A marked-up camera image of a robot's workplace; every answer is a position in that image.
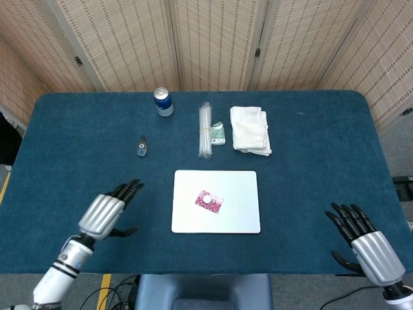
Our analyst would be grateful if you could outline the black floor cable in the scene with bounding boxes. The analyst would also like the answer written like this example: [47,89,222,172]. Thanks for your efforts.
[322,285,385,310]

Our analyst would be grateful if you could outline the green white small packet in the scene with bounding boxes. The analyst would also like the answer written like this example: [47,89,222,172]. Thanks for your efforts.
[211,121,227,146]

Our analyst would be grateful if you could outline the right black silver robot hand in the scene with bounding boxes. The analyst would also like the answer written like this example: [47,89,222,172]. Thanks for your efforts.
[325,202,407,288]

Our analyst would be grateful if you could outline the blue tablecloth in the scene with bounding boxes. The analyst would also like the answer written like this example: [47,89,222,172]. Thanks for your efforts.
[0,90,410,276]

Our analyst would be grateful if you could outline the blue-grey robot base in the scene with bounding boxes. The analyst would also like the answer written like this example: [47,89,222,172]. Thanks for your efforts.
[134,273,274,310]

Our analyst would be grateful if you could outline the white folded towel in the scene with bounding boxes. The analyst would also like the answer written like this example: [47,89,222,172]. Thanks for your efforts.
[229,106,272,157]

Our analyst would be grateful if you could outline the white rectangular board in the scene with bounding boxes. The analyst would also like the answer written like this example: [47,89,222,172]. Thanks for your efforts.
[170,170,261,234]

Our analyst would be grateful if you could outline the black bulky object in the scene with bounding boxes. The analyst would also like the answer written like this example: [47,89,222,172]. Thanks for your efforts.
[0,111,24,165]

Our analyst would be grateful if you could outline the black floor cables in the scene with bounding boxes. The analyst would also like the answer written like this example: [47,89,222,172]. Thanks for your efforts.
[80,275,140,310]

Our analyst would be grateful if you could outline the blue soda can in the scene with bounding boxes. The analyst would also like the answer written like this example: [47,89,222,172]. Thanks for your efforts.
[153,87,174,118]

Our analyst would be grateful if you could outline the black metal stand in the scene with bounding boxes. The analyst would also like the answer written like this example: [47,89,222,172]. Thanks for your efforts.
[392,175,413,202]

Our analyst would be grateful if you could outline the pink patterned card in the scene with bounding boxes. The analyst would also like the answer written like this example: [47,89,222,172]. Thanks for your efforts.
[194,189,225,214]

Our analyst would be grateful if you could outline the bamboo folding screen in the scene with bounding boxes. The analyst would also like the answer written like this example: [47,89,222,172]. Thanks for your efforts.
[0,0,413,135]

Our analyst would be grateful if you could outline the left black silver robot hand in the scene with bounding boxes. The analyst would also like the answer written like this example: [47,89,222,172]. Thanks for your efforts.
[78,179,145,242]

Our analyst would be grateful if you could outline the clear straw bundle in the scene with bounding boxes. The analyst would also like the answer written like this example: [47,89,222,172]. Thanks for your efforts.
[197,101,214,160]

